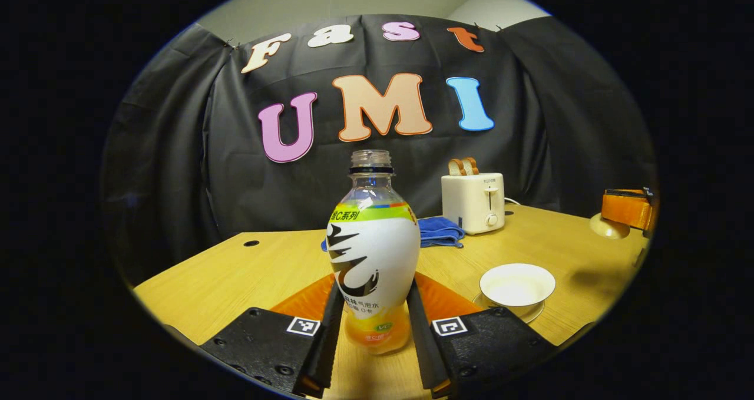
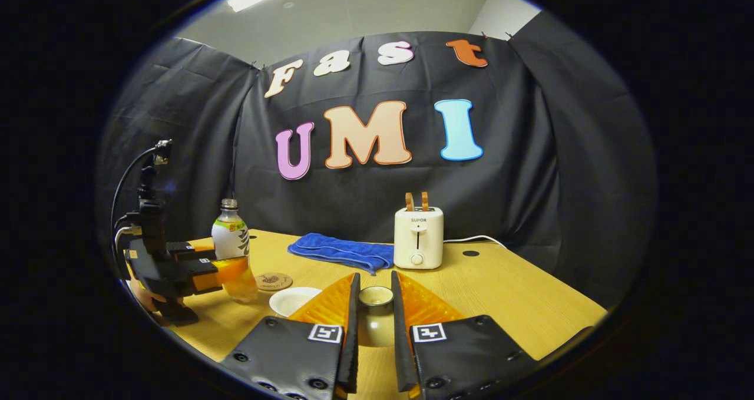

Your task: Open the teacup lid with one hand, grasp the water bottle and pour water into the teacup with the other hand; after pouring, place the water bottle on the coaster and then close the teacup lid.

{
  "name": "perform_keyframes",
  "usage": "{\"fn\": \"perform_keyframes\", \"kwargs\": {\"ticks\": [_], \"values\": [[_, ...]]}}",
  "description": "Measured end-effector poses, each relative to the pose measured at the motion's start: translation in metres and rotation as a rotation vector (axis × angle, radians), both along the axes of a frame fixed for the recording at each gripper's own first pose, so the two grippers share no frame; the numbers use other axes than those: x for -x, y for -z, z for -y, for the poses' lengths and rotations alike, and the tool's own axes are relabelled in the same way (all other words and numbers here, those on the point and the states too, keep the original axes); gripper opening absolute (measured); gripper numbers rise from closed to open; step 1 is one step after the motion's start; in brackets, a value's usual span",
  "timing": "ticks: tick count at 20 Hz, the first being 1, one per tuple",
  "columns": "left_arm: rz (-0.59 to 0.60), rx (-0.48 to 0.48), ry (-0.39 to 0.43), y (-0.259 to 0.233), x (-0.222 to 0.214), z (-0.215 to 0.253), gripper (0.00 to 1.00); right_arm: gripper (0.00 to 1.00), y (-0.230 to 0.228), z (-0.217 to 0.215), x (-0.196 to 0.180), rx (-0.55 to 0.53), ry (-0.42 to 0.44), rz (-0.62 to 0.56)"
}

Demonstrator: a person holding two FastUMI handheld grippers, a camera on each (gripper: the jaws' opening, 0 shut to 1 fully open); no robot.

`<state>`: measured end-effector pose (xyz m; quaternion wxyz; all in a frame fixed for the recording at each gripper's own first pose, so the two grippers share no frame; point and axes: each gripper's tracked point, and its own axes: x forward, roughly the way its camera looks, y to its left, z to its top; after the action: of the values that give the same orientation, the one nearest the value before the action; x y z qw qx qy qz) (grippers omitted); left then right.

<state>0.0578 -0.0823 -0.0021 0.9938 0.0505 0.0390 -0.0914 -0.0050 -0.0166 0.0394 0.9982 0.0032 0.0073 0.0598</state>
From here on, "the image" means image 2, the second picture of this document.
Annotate white teacup lid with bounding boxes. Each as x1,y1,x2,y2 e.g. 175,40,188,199
357,286,396,349

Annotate white power cable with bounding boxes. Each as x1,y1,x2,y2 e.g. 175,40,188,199
443,235,507,249

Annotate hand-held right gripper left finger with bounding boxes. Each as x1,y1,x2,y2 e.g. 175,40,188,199
219,272,361,400

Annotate clear plastic water bottle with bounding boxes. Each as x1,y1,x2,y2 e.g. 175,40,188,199
211,199,259,304

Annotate black backdrop cloth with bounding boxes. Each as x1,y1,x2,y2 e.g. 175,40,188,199
97,30,657,306

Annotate round cork coaster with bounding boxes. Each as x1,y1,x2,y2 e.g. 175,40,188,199
255,272,293,292

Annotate blue folded towel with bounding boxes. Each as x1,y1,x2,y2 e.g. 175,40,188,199
287,233,395,276

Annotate white toaster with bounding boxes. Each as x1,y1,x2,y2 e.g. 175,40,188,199
393,207,444,270

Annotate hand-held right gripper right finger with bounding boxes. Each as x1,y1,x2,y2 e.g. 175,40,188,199
391,270,538,400

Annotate white teacup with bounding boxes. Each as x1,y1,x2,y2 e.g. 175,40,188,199
269,286,323,318

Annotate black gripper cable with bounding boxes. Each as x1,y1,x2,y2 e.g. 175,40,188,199
110,146,160,271

